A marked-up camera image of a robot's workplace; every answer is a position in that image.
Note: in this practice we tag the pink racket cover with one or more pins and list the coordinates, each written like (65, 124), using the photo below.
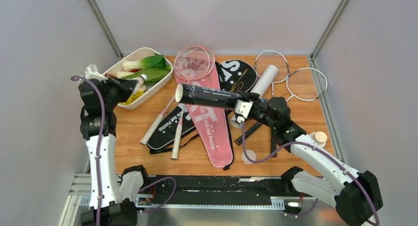
(212, 127)

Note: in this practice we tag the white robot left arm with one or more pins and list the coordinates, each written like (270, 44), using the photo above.
(112, 201)

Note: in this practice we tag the green bok choy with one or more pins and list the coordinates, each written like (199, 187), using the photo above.
(155, 61)

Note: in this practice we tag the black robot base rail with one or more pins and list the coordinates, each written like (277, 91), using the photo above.
(192, 190)

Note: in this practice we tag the black racket cover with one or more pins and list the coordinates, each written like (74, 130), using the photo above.
(234, 75)

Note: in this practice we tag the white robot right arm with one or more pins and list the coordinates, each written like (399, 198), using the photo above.
(355, 195)

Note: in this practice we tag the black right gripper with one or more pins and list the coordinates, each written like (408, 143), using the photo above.
(253, 96)

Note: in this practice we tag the white shuttlecock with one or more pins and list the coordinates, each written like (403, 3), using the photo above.
(140, 81)

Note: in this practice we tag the yellow napa cabbage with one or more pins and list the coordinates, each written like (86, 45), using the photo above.
(132, 98)

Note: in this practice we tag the clear round tube lid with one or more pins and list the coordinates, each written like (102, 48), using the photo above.
(249, 157)

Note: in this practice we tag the white racket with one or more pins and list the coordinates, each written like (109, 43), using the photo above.
(269, 57)
(306, 84)

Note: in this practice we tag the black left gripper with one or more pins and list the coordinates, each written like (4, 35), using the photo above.
(125, 87)

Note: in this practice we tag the green leafy vegetable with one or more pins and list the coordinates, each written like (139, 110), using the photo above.
(154, 75)

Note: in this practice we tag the white racket right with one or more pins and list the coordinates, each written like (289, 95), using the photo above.
(306, 84)

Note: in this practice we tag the white tube cap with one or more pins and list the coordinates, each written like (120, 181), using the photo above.
(320, 138)

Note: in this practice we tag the white rectangular tray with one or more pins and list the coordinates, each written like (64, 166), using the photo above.
(149, 90)

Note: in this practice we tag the white shuttlecock tube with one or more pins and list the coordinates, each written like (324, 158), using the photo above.
(265, 80)

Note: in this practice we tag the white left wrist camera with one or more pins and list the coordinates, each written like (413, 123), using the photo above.
(91, 72)

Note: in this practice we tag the white racket left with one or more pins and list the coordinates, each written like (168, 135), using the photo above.
(269, 57)

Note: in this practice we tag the black shuttlecock tube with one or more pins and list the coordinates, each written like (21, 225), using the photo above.
(204, 96)

